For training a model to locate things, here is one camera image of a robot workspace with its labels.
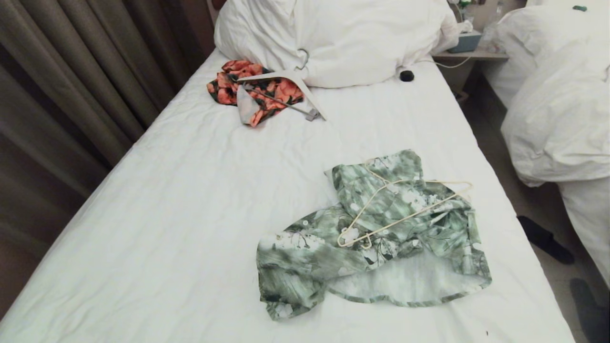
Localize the green floral button shirt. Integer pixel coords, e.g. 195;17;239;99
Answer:
256;149;493;321

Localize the white plastic hanger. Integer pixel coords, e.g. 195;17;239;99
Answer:
237;49;327;121

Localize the orange floral garment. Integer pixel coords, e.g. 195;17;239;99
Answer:
207;61;305;128

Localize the bed with white sheet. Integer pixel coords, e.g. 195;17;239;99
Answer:
0;48;577;343

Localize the white pillow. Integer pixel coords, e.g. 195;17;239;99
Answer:
214;0;460;89

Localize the blue tissue box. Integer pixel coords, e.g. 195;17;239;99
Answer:
447;30;483;54

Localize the wooden nightstand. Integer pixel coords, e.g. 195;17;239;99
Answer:
433;45;509;93

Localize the small green plant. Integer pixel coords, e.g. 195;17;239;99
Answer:
447;0;473;23

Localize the black slipper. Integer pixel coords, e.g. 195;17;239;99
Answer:
570;279;610;343
518;216;575;265

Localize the white crumpled duvet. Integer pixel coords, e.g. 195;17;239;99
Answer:
486;0;610;187

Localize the neighbouring bed white sheet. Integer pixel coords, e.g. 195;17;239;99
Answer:
558;179;610;289

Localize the white cable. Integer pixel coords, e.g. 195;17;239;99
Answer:
419;56;472;69

